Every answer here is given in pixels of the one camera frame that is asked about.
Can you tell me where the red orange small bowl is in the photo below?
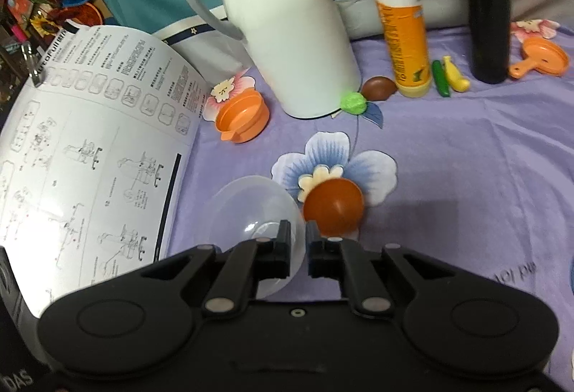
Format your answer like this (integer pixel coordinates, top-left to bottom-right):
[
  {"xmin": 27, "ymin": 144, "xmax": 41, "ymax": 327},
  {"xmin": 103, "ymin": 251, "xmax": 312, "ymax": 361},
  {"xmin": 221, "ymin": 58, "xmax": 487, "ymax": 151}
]
[{"xmin": 302, "ymin": 178, "xmax": 365, "ymax": 237}]

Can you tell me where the clear plastic bowl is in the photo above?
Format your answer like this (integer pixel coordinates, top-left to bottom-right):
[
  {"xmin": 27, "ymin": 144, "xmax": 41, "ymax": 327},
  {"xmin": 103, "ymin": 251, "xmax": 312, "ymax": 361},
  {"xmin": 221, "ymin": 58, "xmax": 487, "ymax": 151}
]
[{"xmin": 196, "ymin": 175, "xmax": 306, "ymax": 300}]

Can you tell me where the orange cup with spout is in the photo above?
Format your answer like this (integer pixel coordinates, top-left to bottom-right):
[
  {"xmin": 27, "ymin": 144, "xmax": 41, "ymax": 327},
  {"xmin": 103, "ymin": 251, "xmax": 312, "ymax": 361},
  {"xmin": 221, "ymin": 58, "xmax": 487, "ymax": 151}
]
[{"xmin": 215, "ymin": 88, "xmax": 270, "ymax": 144}]

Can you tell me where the green toy vegetable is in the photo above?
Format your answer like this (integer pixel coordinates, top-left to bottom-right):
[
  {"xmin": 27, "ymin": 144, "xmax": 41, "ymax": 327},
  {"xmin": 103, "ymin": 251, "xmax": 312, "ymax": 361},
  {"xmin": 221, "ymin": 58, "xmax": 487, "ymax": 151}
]
[{"xmin": 339, "ymin": 92, "xmax": 368, "ymax": 116}]

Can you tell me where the purple floral tablecloth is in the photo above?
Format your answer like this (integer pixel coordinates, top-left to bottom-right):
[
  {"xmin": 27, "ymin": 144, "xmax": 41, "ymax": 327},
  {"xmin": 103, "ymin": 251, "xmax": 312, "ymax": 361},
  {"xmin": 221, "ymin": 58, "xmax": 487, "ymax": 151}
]
[{"xmin": 167, "ymin": 20, "xmax": 574, "ymax": 390}]

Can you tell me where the brown toy chestnut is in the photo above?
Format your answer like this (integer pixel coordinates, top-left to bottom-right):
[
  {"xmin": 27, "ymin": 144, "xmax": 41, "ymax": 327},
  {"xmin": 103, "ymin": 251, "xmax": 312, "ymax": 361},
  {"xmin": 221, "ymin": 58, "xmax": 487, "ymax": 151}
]
[{"xmin": 361, "ymin": 76, "xmax": 398, "ymax": 101}]

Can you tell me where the white instruction sheet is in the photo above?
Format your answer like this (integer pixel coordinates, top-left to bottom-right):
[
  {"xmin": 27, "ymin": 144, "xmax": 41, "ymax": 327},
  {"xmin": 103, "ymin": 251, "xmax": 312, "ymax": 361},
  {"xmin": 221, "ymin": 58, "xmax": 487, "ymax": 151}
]
[{"xmin": 1, "ymin": 25, "xmax": 207, "ymax": 316}]

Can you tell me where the green toy cucumber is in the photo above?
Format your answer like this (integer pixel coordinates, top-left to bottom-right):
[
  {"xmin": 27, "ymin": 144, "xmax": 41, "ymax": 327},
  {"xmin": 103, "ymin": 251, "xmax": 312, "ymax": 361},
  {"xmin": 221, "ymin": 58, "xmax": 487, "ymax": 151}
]
[{"xmin": 431, "ymin": 60, "xmax": 451, "ymax": 97}]

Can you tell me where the toy banana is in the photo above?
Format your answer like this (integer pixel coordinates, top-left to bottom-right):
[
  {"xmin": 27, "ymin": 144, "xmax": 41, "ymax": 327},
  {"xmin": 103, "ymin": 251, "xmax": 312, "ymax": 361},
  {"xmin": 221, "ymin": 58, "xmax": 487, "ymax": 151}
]
[{"xmin": 443, "ymin": 56, "xmax": 471, "ymax": 93}]

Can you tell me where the white thermos jug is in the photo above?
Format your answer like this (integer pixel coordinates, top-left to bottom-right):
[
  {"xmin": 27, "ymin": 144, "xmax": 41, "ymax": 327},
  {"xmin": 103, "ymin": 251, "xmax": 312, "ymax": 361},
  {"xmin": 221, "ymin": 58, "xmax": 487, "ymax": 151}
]
[{"xmin": 186, "ymin": 0, "xmax": 361, "ymax": 119}]

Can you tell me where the orange toy pan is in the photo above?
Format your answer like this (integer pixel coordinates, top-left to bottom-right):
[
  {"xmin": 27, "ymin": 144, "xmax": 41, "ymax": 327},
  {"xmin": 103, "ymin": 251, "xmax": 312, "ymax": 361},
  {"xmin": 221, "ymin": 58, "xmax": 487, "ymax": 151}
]
[{"xmin": 508, "ymin": 37, "xmax": 570, "ymax": 80}]

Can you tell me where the orange yellow detergent bottle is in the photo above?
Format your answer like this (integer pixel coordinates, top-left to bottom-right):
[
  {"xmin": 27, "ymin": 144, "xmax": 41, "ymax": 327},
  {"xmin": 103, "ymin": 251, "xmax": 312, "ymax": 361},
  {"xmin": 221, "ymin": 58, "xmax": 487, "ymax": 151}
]
[{"xmin": 374, "ymin": 0, "xmax": 431, "ymax": 98}]

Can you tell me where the sunflower decoration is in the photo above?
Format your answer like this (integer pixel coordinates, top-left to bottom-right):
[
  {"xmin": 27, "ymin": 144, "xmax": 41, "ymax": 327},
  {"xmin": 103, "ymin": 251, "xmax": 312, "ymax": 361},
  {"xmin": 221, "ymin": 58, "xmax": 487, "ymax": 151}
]
[{"xmin": 30, "ymin": 14, "xmax": 60, "ymax": 37}]

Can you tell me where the black thermos flask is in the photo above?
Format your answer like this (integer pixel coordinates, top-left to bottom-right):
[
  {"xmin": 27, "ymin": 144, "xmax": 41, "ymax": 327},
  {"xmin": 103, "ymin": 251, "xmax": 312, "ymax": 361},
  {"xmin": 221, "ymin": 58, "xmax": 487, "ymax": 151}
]
[{"xmin": 451, "ymin": 0, "xmax": 513, "ymax": 85}]

